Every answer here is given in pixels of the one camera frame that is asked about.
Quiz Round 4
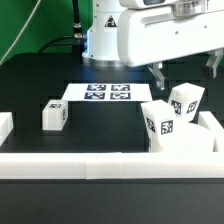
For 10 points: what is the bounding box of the white front fence bar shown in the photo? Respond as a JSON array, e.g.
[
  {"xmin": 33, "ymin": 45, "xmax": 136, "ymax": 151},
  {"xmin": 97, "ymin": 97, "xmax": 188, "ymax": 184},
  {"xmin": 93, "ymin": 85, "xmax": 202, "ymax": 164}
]
[{"xmin": 0, "ymin": 152, "xmax": 224, "ymax": 180}]

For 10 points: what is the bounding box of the black cable horizontal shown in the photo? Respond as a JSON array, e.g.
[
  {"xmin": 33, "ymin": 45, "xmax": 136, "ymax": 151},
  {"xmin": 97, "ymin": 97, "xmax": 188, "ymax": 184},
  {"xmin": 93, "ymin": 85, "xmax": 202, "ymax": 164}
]
[{"xmin": 38, "ymin": 33, "xmax": 87, "ymax": 54}]

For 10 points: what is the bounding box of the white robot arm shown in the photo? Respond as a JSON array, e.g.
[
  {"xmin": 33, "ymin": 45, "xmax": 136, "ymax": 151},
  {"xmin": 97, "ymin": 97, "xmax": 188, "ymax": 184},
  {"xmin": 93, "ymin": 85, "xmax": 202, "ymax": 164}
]
[{"xmin": 82, "ymin": 0, "xmax": 224, "ymax": 88}]

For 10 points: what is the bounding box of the black cable vertical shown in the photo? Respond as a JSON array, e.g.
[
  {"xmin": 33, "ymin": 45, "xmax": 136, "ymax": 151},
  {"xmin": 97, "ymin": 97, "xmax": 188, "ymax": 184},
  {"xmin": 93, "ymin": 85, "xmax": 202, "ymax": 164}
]
[{"xmin": 72, "ymin": 0, "xmax": 82, "ymax": 29}]

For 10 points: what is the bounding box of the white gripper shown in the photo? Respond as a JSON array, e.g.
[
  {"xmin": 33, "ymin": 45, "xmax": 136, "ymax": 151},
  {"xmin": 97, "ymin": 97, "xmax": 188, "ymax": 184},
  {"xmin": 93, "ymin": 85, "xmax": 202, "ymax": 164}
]
[{"xmin": 117, "ymin": 3, "xmax": 224, "ymax": 90}]

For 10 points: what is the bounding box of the grey thin cable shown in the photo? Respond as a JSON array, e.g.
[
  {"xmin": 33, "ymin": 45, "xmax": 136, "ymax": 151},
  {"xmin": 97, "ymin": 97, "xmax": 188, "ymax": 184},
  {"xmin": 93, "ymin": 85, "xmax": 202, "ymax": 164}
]
[{"xmin": 0, "ymin": 0, "xmax": 43, "ymax": 66}]

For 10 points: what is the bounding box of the white AprilTag marker sheet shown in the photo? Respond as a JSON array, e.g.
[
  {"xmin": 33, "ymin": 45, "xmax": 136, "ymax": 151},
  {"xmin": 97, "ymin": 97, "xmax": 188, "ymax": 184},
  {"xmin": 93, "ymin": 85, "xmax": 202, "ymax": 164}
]
[{"xmin": 62, "ymin": 83, "xmax": 152, "ymax": 102}]

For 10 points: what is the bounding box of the white left fence block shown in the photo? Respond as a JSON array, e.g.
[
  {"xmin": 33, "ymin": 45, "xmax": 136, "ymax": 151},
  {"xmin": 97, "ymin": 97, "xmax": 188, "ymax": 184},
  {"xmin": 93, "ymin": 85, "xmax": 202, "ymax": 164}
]
[{"xmin": 0, "ymin": 112, "xmax": 14, "ymax": 147}]

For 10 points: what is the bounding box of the white round stool seat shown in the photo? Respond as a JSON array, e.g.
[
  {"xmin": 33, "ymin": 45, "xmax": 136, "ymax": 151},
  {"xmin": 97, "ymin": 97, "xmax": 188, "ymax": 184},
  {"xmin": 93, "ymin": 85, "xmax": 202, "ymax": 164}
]
[{"xmin": 148, "ymin": 121, "xmax": 216, "ymax": 154}]

